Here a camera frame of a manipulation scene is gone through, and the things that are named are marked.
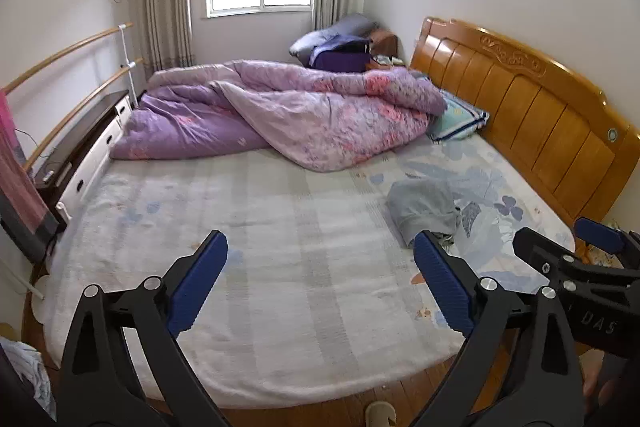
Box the wooden ballet barre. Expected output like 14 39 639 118
0 23 146 172

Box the dark purple blanket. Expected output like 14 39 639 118
309 38 373 72

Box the person's right hand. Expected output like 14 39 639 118
582 349 604 413

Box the pink towel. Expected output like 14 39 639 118
0 89 18 158

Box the grey and salmon striped towel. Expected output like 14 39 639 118
0 142 61 264

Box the pile of bedding on chair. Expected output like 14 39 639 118
289 13 382 58

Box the bed with floral sheet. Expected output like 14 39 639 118
42 134 576 395

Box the dark top white cabinet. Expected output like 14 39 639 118
32 89 133 220

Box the white standing fan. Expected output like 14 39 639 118
0 257 51 325

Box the teal pillow with navy border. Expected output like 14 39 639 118
427 89 491 142

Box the wooden nightstand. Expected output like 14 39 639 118
365 54 408 70

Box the clothes pile on yellow chair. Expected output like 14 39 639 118
0 337 56 418

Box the wooden headboard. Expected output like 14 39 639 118
409 17 635 228

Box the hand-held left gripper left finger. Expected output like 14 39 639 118
59 229 231 427

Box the beige slipper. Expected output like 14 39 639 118
364 401 398 427

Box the purple floral comforter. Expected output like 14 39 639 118
109 59 448 172

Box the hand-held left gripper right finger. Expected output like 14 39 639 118
412 229 586 427

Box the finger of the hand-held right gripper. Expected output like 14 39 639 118
574 216 640 258
512 227 589 284

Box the grey zip hoodie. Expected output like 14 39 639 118
386 179 463 250

